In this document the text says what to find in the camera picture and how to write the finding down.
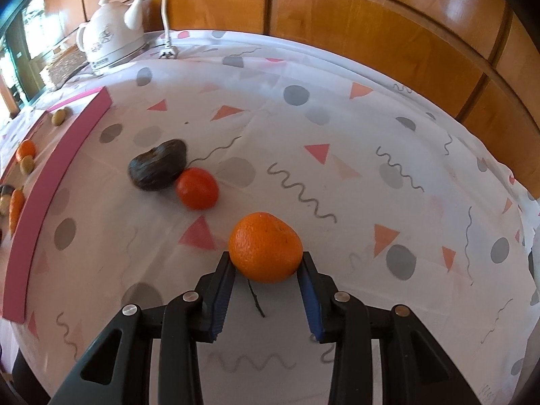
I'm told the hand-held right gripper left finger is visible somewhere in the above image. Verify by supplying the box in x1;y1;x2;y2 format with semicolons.
51;251;236;405

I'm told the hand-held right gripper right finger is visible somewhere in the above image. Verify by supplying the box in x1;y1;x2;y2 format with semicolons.
297;251;482;405

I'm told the large orange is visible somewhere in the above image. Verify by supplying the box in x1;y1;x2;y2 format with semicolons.
228;211;304;284

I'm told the pink tray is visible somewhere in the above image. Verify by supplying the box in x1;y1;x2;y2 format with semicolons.
0;85;114;325

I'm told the orange carrot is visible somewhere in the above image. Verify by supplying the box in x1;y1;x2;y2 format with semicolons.
8;188;25;233

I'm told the small orange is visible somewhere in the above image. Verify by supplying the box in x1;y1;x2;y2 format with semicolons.
16;139;37;163

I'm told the white printed tablecloth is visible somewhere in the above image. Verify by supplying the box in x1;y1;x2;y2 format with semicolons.
0;29;540;405

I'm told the red tomato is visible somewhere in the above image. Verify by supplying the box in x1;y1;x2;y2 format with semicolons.
175;167;219;211

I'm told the dark avocado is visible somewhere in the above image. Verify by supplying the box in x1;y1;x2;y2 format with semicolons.
128;138;187;191

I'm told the wicker basket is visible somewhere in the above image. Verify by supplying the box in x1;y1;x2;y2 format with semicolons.
40;48;91;91

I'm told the white ceramic kettle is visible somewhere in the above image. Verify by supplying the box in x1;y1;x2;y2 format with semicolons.
76;0;146;72

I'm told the wooden panelled cabinet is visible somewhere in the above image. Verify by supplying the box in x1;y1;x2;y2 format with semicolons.
25;0;540;203

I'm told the window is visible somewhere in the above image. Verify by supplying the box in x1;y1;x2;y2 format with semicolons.
0;0;49;114

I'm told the white power cable with plug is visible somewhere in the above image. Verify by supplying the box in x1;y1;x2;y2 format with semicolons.
143;0;178;60

